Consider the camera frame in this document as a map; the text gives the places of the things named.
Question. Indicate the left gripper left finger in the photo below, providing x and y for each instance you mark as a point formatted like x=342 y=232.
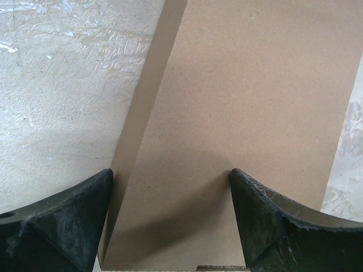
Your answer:
x=60 y=232

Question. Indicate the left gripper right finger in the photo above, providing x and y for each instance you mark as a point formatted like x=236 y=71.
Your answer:
x=280 y=234

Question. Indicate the brown cardboard box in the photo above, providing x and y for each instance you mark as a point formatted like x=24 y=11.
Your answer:
x=262 y=86

